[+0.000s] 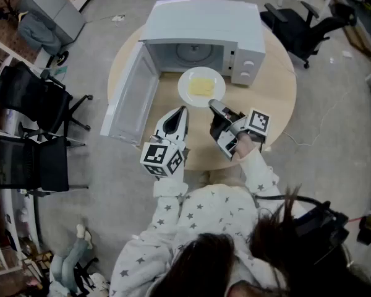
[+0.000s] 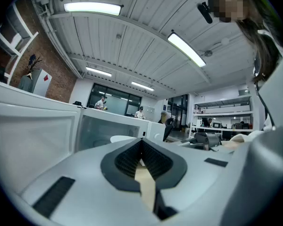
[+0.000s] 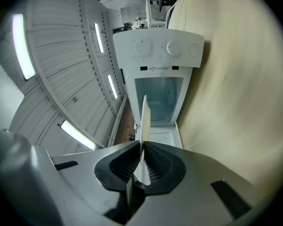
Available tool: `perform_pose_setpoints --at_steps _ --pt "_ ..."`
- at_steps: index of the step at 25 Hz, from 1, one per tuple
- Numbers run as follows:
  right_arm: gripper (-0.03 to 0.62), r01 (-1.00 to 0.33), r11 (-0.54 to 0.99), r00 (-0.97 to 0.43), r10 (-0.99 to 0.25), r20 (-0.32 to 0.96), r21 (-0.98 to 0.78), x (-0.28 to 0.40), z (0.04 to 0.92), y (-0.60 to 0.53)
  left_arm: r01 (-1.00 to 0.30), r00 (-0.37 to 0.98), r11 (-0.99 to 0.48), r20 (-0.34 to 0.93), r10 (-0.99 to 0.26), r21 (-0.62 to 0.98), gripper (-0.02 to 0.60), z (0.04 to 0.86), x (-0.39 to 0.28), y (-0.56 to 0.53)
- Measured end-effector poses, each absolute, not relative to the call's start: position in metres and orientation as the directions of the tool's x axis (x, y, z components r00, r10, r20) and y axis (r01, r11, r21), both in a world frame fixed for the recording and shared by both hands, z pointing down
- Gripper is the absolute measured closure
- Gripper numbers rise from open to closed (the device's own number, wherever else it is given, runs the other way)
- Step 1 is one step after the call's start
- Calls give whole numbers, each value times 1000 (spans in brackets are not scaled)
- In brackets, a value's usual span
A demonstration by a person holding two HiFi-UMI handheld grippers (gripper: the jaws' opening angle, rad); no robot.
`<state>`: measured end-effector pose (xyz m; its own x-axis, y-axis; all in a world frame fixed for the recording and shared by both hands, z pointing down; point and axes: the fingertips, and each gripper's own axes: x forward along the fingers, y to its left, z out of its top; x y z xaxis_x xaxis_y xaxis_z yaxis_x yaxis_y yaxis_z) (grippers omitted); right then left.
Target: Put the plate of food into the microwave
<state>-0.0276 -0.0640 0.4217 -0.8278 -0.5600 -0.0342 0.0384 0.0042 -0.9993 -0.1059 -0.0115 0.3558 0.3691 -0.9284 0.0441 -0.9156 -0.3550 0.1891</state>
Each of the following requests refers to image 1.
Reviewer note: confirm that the black armrest office chair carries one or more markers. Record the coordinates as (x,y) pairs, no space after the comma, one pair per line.
(296,29)

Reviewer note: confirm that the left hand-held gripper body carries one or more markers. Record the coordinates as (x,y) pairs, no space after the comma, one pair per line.
(156,158)

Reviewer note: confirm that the black twig ornament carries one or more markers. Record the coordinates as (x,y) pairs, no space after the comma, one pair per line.
(6,11)

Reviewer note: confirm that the grey jacket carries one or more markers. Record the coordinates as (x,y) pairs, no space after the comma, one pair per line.
(38,34)

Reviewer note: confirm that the person's right forearm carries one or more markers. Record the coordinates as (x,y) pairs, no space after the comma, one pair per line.
(259,173)

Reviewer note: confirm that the white round plate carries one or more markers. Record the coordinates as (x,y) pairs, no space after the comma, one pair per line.
(185,95)

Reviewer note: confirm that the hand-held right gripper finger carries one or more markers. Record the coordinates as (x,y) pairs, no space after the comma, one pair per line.
(218,127)
(221,105)

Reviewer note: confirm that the grey cabinet with red label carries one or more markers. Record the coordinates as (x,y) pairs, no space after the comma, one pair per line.
(49,2)

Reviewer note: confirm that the black head-worn camera rig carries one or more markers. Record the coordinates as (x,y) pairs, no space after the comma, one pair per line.
(321,227)

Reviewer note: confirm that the person's star-print top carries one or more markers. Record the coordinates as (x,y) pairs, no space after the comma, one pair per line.
(204,215)

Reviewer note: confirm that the yellow-green food strips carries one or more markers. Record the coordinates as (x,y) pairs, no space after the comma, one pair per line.
(201,87)

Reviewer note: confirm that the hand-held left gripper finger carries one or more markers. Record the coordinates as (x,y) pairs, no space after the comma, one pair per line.
(160,127)
(185,125)

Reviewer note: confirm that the yellow and black tape roll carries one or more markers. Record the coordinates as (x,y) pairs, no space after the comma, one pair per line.
(369,227)

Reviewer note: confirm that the white microwave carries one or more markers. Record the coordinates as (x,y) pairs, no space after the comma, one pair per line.
(204,20)

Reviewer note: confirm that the black mesh office chair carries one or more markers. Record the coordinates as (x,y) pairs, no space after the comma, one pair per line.
(28,94)
(28,162)

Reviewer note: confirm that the person's beige trouser legs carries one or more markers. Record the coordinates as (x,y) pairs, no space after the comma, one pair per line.
(222,178)

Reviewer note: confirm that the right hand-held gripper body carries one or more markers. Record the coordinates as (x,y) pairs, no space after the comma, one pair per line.
(258,121)

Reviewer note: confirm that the person's left forearm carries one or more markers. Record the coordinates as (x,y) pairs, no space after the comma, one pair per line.
(170,203)

